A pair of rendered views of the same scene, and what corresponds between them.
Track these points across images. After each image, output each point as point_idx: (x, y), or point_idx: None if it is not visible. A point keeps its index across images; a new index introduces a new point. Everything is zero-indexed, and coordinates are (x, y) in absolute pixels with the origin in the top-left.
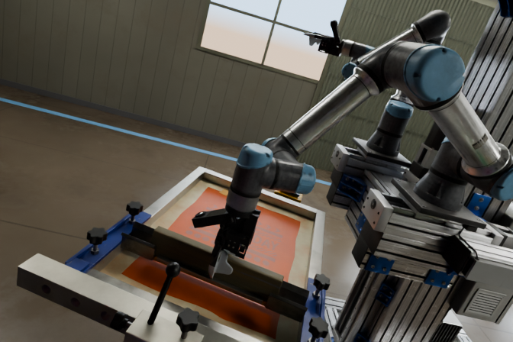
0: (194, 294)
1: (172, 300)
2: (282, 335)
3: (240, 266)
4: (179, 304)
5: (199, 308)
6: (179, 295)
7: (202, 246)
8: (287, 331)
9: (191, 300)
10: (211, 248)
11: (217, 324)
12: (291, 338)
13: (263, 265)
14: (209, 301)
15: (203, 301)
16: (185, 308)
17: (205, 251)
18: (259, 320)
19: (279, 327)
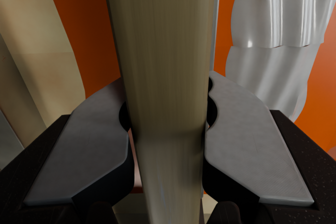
0: (102, 26)
1: None
2: (131, 199)
3: (149, 222)
4: (33, 5)
5: (69, 63)
6: None
7: (155, 22)
8: (145, 203)
9: (77, 31)
10: (173, 93)
11: (14, 142)
12: (135, 208)
13: (325, 149)
14: (112, 75)
15: (97, 62)
16: (38, 26)
17: (121, 69)
18: (138, 171)
19: (143, 195)
